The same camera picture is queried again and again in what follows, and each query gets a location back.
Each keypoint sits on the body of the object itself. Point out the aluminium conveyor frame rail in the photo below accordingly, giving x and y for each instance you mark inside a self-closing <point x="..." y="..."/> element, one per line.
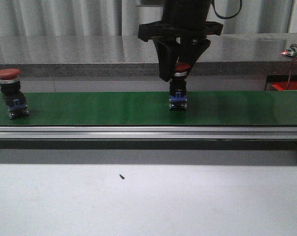
<point x="144" y="145"/>

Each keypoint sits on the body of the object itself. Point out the red plastic tray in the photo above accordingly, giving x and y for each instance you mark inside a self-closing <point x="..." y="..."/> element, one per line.
<point x="284" y="86"/>

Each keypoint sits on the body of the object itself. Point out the grey stone counter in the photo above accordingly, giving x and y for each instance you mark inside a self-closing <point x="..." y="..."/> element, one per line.
<point x="128" y="56"/>

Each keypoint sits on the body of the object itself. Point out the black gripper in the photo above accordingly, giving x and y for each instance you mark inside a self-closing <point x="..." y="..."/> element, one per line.
<point x="185" y="19"/>

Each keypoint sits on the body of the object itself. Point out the grey curtain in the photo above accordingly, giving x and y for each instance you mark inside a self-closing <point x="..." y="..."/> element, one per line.
<point x="122" y="17"/>

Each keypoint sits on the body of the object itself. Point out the red mushroom push button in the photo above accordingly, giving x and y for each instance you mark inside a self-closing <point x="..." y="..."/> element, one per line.
<point x="178" y="99"/>
<point x="12" y="96"/>

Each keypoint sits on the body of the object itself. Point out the small green circuit board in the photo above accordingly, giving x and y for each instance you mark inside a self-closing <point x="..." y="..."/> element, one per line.
<point x="289" y="53"/>

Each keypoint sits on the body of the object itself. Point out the green conveyor belt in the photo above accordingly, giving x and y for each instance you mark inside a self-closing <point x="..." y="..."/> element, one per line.
<point x="270" y="108"/>

